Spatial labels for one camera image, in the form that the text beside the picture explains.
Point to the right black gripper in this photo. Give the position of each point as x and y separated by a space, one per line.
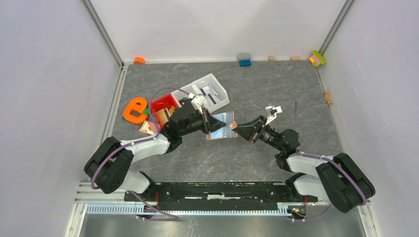
252 130

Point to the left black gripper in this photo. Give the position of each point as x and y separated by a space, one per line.
210 124

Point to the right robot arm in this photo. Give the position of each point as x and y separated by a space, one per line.
337 179

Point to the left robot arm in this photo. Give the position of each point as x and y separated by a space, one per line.
108 168

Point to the pink square card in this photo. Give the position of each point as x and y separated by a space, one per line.
148 128

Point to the white far plastic bin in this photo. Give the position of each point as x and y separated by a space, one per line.
210 79

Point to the white plastic bin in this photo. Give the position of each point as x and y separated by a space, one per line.
210 79
190 88

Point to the white middle plastic bin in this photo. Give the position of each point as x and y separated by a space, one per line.
190 88

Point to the tan item in red bin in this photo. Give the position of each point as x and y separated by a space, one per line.
164 114

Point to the red plastic bin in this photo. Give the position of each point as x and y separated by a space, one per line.
161 103

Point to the blue grey toy block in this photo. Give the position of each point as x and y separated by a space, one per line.
244 60

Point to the orange tape dispenser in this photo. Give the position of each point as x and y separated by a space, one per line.
134 109

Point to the curved wooden piece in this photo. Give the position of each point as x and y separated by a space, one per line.
327 97

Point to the green pink toy block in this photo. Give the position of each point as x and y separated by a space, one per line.
317 59

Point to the orange round cap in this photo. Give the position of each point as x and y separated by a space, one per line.
139 60

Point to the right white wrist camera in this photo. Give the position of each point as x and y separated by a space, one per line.
272 112

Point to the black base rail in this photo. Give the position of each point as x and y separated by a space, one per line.
221 196

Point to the light blue cable comb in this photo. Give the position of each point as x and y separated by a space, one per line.
142 210

